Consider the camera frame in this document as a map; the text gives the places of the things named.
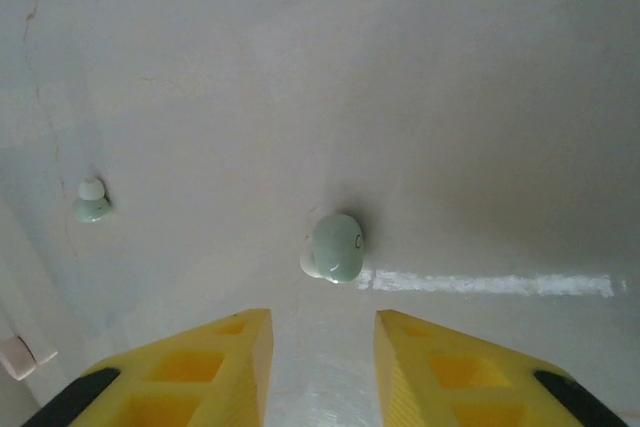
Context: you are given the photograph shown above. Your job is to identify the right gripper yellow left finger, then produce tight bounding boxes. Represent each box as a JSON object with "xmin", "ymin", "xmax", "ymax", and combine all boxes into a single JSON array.
[{"xmin": 37, "ymin": 307, "xmax": 275, "ymax": 427}]

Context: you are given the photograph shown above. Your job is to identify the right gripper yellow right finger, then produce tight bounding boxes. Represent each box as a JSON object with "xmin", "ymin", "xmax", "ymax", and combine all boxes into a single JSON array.
[{"xmin": 374, "ymin": 309, "xmax": 629, "ymax": 427}]

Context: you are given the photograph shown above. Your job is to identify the mint green wireless earbud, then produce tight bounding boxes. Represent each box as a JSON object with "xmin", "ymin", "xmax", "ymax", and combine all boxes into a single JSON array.
[
  {"xmin": 72, "ymin": 176, "xmax": 112, "ymax": 224},
  {"xmin": 298, "ymin": 213, "xmax": 365, "ymax": 286}
]

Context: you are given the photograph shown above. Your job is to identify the pale beige block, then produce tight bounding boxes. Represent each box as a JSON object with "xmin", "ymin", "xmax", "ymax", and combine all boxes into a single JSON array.
[{"xmin": 0, "ymin": 334, "xmax": 60, "ymax": 381}]

